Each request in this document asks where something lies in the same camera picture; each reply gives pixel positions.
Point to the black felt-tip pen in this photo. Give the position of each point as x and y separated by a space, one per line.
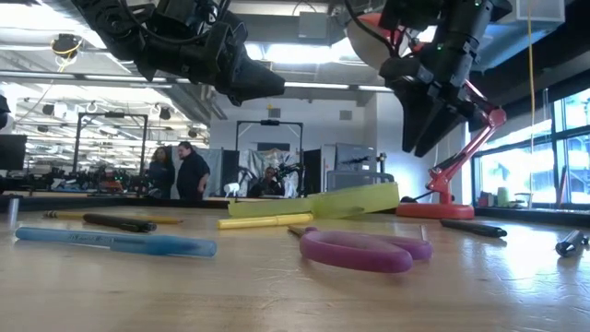
120 222

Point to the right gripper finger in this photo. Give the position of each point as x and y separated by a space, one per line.
440 131
415 120

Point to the green cup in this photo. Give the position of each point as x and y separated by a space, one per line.
502 196

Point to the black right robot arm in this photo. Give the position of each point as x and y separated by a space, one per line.
470 23

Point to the yellow-green plastic supply box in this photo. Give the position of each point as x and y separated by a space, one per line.
350 200

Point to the black station frame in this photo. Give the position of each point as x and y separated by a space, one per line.
113 115
269 122

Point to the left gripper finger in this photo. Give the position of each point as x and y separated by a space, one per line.
249 78
237 100

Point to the yellow highlighter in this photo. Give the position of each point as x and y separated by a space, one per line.
263 221

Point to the small white spotlight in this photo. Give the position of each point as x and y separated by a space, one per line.
230 189

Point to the black marker pen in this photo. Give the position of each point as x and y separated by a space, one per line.
475 228

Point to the grey crumpled cover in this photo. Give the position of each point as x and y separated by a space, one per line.
258 159

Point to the yellow pencil green ferrule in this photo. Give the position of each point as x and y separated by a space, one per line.
69 215

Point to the black aluminium table frame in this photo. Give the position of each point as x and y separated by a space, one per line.
92 203

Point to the silver metal post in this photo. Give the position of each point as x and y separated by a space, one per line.
13 212

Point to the blue ballpoint pen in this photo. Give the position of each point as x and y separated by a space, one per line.
138 243

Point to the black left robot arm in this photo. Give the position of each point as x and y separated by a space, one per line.
106 23

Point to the black ballpoint pen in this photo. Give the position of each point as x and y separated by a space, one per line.
569 244

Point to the red desk lamp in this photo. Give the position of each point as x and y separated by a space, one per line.
435 211

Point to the grey cabinet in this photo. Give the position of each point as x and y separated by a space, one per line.
355 161

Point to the person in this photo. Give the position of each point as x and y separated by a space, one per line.
161 175
192 175
267 184

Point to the black monitor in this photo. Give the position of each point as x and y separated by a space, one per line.
11 152

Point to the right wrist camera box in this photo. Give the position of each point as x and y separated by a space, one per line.
398 69

